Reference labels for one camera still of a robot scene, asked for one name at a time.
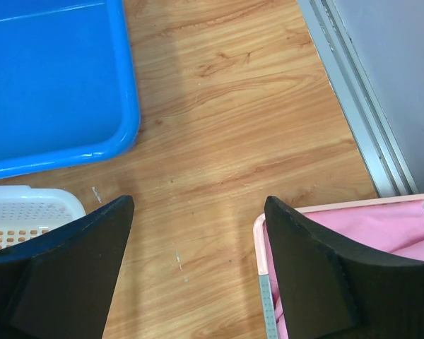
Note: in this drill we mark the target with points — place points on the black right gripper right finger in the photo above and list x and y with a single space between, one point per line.
339 282

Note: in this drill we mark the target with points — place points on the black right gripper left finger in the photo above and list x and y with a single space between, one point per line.
60 284

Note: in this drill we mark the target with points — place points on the white perforated plastic basket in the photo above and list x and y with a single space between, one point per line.
26 212

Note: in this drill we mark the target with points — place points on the large blue plastic tub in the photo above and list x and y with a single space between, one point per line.
68 91

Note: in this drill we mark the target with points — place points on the pink perforated plastic basket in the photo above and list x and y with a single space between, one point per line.
265 261

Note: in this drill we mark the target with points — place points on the pink cloth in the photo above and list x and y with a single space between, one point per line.
381 226

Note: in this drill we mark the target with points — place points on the grey aluminium frame rail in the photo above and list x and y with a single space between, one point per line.
372 133

